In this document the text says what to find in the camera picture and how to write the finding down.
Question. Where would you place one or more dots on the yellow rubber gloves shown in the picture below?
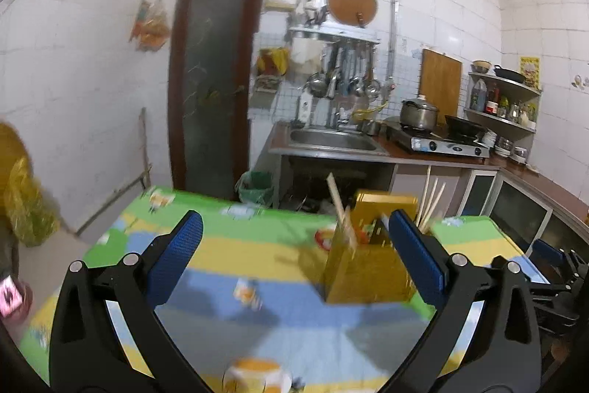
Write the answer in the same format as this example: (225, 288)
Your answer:
(272, 61)

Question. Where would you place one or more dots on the corner wall shelf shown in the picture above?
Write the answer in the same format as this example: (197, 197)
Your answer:
(503, 101)

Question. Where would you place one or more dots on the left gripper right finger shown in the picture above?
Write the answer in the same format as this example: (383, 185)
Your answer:
(483, 336)

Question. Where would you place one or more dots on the steel utensil rack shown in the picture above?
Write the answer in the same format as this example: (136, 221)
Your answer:
(333, 30)

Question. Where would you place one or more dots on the green trash bin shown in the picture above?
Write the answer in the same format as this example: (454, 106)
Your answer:
(255, 187)

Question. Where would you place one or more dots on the woven straw mat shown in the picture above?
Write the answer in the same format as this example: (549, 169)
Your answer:
(11, 162)

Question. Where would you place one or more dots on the hanging orange plastic bag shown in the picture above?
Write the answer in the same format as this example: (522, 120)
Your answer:
(151, 29)

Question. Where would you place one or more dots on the steel cooking pot with lid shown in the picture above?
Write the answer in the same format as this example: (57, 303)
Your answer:
(418, 114)

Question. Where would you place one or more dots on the yellow wall poster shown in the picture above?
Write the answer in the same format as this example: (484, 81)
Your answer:
(530, 69)

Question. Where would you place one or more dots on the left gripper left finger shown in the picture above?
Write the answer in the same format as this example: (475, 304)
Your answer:
(86, 354)

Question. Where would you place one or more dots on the black wok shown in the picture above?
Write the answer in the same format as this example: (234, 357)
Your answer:
(463, 130)

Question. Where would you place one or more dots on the steel kitchen sink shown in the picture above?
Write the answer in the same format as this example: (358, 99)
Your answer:
(337, 141)

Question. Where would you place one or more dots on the round wooden cutting board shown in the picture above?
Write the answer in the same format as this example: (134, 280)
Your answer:
(356, 13)

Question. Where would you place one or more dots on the dark brown glass door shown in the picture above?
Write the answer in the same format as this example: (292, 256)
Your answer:
(212, 47)

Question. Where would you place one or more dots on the colourful cartoon tablecloth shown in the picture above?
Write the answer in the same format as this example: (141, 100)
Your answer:
(252, 290)

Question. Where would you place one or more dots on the rectangular wooden cutting board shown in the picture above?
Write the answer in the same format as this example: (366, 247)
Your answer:
(440, 79)

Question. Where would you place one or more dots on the steel gas stove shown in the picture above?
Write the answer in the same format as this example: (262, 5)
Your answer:
(434, 143)

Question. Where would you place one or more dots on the wooden chopstick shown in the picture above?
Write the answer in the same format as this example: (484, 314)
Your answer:
(343, 220)
(423, 197)
(429, 203)
(439, 194)

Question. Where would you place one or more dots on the white soap bottle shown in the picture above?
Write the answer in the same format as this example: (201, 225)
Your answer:
(304, 108)

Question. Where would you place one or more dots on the yellow plastic bag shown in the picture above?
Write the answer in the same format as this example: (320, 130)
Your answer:
(32, 220)

